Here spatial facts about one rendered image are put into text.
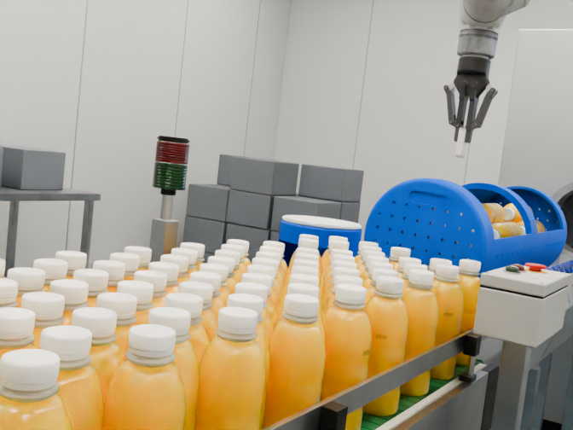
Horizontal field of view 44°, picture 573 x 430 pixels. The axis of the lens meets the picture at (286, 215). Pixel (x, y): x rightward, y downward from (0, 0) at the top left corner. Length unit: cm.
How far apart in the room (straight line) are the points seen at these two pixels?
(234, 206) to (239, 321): 479
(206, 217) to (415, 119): 247
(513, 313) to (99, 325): 70
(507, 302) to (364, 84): 619
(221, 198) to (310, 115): 223
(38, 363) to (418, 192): 117
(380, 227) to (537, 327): 57
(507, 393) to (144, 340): 80
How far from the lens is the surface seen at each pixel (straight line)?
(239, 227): 545
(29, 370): 51
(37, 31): 507
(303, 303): 78
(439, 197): 155
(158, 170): 136
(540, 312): 114
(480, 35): 174
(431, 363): 112
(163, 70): 602
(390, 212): 159
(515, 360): 125
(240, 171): 543
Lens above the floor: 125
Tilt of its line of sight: 5 degrees down
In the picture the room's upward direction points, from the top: 6 degrees clockwise
